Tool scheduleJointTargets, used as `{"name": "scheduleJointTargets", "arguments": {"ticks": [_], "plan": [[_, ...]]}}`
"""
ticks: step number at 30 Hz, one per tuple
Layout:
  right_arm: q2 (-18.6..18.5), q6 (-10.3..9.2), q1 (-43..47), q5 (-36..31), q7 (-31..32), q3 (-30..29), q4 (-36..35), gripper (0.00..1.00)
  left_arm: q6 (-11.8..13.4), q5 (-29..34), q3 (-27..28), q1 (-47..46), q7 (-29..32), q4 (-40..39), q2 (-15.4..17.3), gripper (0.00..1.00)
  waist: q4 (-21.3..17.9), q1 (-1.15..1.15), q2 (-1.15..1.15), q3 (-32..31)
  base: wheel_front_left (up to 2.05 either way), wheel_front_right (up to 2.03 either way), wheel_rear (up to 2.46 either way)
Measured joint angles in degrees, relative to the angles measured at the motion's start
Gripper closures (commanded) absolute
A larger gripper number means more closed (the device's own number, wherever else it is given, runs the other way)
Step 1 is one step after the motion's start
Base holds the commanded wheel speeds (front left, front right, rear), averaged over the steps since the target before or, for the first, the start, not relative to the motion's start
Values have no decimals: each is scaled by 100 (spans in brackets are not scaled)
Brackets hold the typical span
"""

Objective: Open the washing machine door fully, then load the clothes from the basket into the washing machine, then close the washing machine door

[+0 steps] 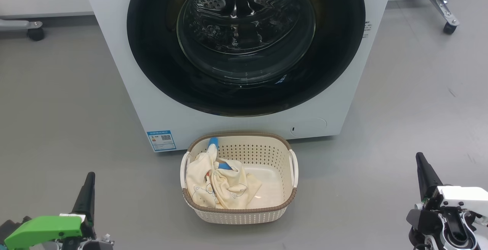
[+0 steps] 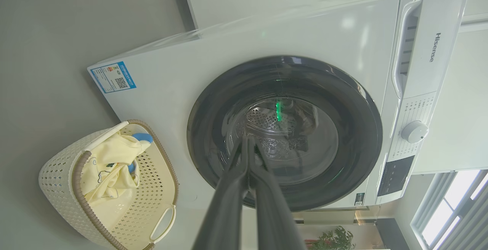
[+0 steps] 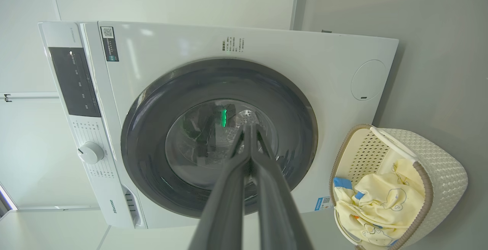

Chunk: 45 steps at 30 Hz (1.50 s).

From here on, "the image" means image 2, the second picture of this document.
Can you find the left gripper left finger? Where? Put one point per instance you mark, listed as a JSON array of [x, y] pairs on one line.
[[225, 212]]

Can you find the steel washing machine drum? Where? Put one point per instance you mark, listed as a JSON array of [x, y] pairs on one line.
[[263, 122]]

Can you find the white washing machine dial knob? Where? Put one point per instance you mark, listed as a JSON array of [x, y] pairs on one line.
[[414, 132]]

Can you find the small dark sticker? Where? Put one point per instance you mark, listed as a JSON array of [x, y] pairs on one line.
[[360, 199]]

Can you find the white front-load washing machine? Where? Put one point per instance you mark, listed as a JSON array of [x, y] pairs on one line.
[[228, 52]]

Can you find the cream perforated laundry basket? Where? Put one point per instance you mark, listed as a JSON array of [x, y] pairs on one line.
[[152, 204]]

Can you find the black washing machine display panel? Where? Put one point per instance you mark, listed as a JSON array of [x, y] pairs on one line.
[[394, 175]]

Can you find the green potted plant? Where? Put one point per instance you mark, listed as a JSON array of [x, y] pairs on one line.
[[333, 240]]

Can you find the washing machine glass door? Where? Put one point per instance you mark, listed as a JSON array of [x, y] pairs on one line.
[[213, 135]]

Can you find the white detergent drawer front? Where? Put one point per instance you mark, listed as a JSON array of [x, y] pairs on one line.
[[438, 21]]

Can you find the blue energy label sticker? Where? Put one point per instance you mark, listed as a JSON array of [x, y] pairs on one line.
[[112, 76]]

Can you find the window with grey frame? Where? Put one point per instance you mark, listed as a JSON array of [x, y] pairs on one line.
[[450, 212]]

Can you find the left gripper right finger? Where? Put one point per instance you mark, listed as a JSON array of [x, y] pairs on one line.
[[276, 219]]

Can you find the pale yellow garment blue trim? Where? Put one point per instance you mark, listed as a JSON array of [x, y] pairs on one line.
[[114, 147], [110, 187]]

